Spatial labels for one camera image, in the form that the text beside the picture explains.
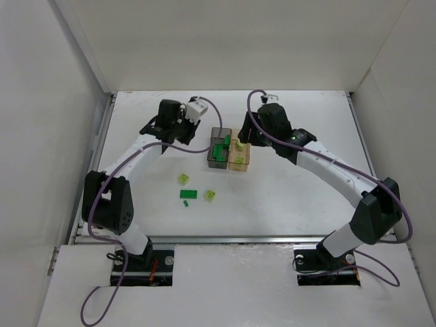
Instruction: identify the dark green curved lego brick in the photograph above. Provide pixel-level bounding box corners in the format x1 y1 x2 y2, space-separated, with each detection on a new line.
222 135 231 150

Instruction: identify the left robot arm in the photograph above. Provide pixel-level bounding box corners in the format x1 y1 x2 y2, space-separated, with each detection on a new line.
81 97 208 265

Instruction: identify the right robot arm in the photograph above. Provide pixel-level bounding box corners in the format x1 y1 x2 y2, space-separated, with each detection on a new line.
238 103 402 269

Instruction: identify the orange transparent container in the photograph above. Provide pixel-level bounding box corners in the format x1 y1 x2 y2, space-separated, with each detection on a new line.
228 129 251 172

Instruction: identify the lime lego brick left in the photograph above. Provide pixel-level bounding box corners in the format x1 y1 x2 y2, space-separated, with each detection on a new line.
178 173 189 185

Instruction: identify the grey transparent container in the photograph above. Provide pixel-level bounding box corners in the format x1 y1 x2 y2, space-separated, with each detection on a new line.
207 127 232 170

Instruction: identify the dark green flat lego plate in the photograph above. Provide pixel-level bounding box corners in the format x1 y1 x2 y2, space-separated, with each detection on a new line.
179 189 198 199

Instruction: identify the lime lego brick right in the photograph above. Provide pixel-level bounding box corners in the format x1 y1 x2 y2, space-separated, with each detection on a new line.
204 189 216 202

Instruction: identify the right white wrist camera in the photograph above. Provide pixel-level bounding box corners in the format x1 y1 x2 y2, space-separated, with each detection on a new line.
261 94 279 104

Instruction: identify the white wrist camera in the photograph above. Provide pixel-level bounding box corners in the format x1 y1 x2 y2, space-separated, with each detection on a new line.
185 97 208 124
261 94 279 104

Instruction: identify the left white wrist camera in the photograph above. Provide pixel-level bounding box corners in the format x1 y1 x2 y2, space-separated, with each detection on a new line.
185 97 208 124

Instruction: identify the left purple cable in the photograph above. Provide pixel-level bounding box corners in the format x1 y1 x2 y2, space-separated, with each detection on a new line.
80 96 224 327

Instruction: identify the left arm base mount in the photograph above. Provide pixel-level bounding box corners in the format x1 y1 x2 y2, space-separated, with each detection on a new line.
106 249 174 287

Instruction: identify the aluminium rail front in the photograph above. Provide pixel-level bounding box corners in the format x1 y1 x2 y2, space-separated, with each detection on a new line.
69 234 408 246

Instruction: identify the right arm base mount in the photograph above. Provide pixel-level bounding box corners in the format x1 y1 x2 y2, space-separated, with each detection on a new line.
292 244 360 286

